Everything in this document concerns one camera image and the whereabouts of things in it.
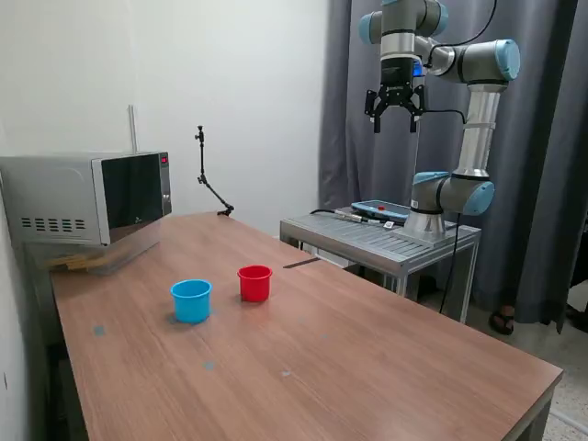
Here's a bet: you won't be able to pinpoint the grey metal robot stand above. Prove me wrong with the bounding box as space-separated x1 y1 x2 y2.
279 209 482 325

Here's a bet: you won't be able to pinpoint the foot in black sandal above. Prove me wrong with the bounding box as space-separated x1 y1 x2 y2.
488 304 516 336

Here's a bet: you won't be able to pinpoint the wooden blocks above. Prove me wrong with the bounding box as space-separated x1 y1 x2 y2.
49 254 109 273

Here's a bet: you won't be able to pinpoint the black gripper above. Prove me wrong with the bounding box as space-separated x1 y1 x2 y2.
364 57 429 134

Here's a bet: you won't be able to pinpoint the red plastic cup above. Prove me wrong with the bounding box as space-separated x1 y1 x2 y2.
236 265 274 304

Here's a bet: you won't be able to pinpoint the silver microwave oven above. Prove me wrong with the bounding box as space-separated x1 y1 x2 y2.
0 151 174 247

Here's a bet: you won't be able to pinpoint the grey curtain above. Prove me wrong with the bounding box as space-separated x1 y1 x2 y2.
318 0 588 335

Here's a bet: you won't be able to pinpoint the black power cable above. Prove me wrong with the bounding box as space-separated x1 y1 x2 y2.
440 213 461 316

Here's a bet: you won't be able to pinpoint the blue plastic cup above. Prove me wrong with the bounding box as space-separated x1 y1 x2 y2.
169 277 214 323

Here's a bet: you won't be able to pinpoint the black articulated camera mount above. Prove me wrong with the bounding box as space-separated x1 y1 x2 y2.
191 124 236 218

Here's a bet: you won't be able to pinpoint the blue teach pendant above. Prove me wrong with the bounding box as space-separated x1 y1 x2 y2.
351 198 411 221

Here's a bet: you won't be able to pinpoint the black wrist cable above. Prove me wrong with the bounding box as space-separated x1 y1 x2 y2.
420 0 500 123

